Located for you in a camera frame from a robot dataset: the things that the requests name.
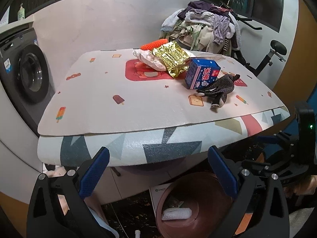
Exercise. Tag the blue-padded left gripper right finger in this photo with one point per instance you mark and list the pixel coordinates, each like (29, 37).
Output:
(221, 167)

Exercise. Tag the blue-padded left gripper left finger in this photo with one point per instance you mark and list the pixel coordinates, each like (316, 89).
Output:
(91, 171)

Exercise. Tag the white tissue wad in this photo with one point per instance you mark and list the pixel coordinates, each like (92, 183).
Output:
(176, 214)

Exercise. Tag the black dotted sock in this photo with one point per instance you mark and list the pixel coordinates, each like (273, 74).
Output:
(219, 89)

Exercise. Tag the blue milk carton box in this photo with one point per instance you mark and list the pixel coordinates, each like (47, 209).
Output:
(201, 72)

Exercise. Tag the gold foil snack bag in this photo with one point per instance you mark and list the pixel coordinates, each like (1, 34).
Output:
(174, 58)

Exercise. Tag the brown round trash bin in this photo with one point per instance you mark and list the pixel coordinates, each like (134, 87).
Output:
(203, 194)

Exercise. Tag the person's right hand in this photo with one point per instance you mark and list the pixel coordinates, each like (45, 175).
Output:
(306, 187)

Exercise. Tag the geometric pattern lower mat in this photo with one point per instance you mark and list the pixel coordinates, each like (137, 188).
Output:
(135, 148)

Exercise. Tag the white box under table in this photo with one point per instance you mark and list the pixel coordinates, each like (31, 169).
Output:
(156, 192)

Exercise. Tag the cartoon print top mat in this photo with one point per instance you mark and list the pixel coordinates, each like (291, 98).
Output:
(112, 92)

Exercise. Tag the black exercise bike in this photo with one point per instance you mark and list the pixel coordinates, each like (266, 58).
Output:
(252, 54)

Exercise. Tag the dark front-load washing machine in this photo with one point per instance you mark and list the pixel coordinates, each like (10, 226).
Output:
(25, 75)

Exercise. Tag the white plastic bag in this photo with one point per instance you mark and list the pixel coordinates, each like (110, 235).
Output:
(149, 59)

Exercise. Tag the orange foam net sleeve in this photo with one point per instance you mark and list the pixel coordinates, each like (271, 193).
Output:
(154, 44)

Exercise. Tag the pile of clothes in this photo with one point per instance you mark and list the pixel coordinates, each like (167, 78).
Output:
(204, 27)

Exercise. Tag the white bottle on washer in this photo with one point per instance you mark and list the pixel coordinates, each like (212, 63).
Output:
(21, 13)

